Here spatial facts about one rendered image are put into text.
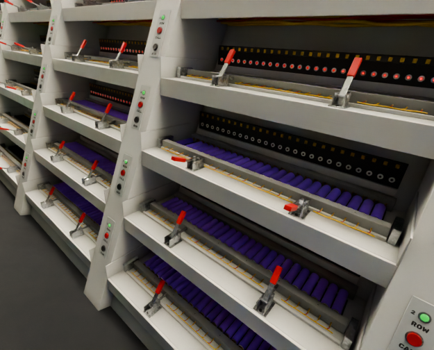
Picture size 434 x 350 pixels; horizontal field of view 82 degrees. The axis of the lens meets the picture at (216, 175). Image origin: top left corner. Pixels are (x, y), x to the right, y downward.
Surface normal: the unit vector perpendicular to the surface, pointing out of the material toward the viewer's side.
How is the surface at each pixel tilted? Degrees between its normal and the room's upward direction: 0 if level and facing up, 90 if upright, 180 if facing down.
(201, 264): 21
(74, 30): 90
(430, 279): 90
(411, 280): 90
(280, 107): 111
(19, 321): 0
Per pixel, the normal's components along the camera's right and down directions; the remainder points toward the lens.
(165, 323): 0.08, -0.90
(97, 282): -0.56, -0.05
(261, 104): -0.63, 0.29
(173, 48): 0.77, 0.33
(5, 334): 0.30, -0.94
